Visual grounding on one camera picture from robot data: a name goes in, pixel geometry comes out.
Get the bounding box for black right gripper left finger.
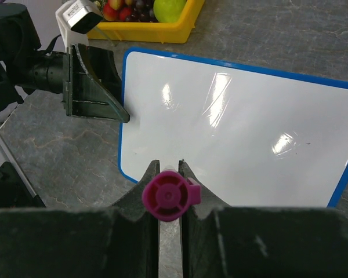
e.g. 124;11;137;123
0;160;160;277

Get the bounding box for green apple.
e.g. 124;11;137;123
153;0;187;23

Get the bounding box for red yellow small fruits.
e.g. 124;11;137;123
94;0;135;22

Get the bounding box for dark purple grape bunch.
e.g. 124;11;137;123
121;0;158;23

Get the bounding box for yellow plastic fruit bin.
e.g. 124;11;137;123
87;1;204;44

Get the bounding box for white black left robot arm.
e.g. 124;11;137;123
0;1;130;123

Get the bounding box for aluminium frame rail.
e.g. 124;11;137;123
0;135;45;209

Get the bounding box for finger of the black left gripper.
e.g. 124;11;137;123
75;44;121;93
66;73;130;123

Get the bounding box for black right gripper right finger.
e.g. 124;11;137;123
178;160;348;278

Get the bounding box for magenta capped whiteboard marker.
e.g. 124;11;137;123
142;168;201;222

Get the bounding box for blue framed whiteboard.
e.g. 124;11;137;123
118;47;348;207

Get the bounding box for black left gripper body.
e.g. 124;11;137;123
14;44;89;116

